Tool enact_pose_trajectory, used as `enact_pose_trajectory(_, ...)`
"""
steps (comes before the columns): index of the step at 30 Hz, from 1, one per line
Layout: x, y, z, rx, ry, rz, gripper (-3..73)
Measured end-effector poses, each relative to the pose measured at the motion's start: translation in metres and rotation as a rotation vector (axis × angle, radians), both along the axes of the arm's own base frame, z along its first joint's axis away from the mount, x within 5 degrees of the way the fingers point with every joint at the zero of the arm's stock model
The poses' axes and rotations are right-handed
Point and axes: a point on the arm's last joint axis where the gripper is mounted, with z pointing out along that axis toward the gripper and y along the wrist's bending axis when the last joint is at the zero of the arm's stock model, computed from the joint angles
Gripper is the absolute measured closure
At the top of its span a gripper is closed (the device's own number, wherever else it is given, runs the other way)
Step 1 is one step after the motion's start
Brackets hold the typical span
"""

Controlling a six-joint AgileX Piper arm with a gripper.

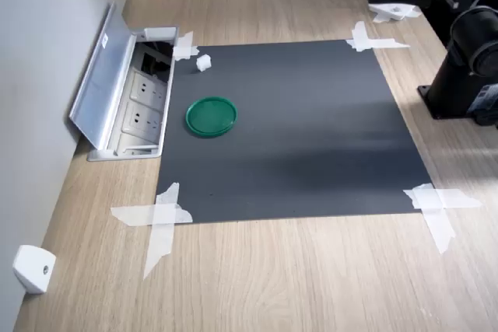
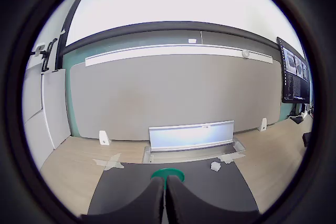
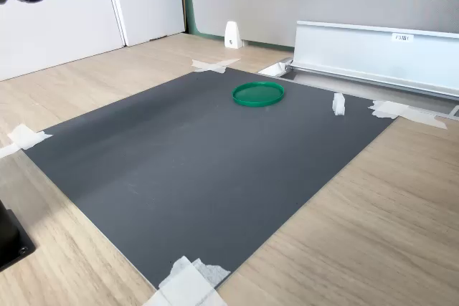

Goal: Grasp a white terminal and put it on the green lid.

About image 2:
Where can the white partition bracket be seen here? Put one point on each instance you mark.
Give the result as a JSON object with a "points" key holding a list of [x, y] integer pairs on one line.
{"points": [[263, 125], [104, 138]]}

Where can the black camera clamp mount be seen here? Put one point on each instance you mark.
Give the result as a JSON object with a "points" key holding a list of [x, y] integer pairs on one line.
{"points": [[48, 53]]}

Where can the grey partition panel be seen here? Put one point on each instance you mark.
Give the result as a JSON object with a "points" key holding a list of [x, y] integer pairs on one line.
{"points": [[170, 90]]}

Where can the white rail on partition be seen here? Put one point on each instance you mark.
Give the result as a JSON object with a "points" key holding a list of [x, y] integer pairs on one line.
{"points": [[157, 51]]}

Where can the dark grey mat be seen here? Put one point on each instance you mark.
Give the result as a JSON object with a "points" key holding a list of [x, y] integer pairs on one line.
{"points": [[218, 190]]}

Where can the black computer monitor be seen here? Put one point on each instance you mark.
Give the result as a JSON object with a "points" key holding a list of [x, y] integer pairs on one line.
{"points": [[295, 85]]}

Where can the small white plastic terminal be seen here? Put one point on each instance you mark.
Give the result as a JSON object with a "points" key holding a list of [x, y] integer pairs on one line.
{"points": [[215, 165]]}

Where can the round green lid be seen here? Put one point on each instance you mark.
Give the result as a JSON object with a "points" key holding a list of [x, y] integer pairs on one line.
{"points": [[168, 172]]}

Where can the narrow white board panel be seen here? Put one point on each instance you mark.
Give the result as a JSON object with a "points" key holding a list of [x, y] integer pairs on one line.
{"points": [[56, 103]]}

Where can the black desk item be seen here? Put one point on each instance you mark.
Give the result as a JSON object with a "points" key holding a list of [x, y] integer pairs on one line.
{"points": [[306, 139]]}

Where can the white tape piece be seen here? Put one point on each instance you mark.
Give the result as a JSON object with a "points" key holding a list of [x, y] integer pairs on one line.
{"points": [[111, 163], [229, 158]]}

